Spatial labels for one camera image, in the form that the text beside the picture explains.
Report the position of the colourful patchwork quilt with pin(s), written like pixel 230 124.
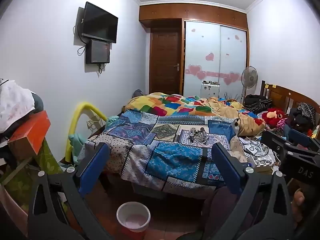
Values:
pixel 170 103

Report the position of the red plush toy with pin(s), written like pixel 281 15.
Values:
pixel 272 115

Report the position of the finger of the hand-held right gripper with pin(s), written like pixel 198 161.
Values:
pixel 272 140
pixel 298 136

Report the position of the white sliding wardrobe door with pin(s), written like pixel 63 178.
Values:
pixel 202 50
pixel 233 55

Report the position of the white plastic bucket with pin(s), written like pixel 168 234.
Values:
pixel 132 220

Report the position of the wooden bed headboard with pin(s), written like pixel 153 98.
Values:
pixel 282 95

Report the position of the small white cabinet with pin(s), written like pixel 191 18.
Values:
pixel 210 90

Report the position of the brown wooden door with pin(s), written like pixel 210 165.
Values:
pixel 165 60

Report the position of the dark grey cloth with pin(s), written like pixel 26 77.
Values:
pixel 38 102

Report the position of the white standing fan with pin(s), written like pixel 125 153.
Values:
pixel 249 76

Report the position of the white security camera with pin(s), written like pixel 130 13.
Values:
pixel 251 148

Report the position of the person's right hand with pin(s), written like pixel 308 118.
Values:
pixel 298 205

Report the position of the black striped clothing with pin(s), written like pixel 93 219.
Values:
pixel 257 102

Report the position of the blue patchwork blanket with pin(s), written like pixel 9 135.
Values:
pixel 170 160

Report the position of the teal cloth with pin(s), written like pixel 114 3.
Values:
pixel 112 122

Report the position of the white cloth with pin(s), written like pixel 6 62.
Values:
pixel 15 105

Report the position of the clear plastic bulb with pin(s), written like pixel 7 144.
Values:
pixel 203 132

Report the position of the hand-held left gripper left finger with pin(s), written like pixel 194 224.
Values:
pixel 93 166

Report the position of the dark round object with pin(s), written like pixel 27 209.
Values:
pixel 138 93

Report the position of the orange box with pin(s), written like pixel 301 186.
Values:
pixel 37 130

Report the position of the black flat television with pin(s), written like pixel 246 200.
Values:
pixel 100 22

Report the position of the pale beige patterned sheet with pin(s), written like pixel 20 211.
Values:
pixel 237 147

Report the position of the yellow foam tube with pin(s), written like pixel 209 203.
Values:
pixel 85 105

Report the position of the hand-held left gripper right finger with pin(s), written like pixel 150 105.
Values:
pixel 225 167

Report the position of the beige plastic tool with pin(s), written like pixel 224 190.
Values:
pixel 193 133

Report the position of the green patterned box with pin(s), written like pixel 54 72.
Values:
pixel 47 155

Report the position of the black patterned clothing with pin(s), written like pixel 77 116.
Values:
pixel 302 115

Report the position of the wooden overhead cabinet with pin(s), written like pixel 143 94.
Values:
pixel 190 11

